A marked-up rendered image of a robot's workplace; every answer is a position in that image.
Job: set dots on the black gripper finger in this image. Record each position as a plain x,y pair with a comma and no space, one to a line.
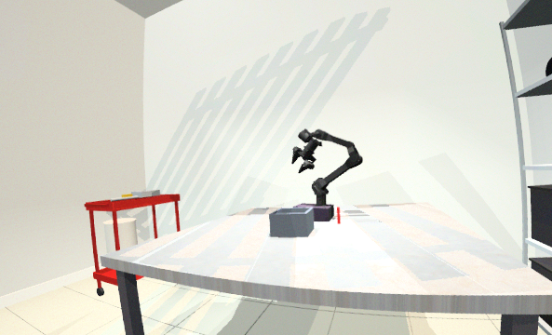
302,168
294,157

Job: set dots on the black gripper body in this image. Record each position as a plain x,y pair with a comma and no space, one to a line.
305,154

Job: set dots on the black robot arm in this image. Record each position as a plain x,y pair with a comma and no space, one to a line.
355,159

